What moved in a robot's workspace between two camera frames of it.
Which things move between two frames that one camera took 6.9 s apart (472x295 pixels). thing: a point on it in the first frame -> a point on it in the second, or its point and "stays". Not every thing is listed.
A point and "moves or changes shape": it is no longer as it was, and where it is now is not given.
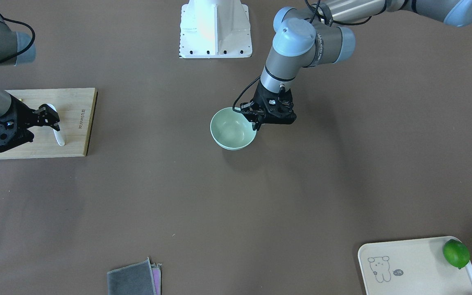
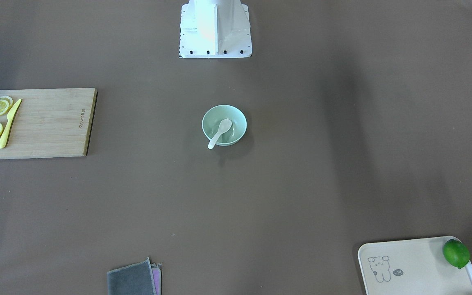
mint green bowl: x=231 y=130 moves or changes shape
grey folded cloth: x=143 y=278 stays
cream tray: x=413 y=267 stays
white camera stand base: x=214 y=28 stays
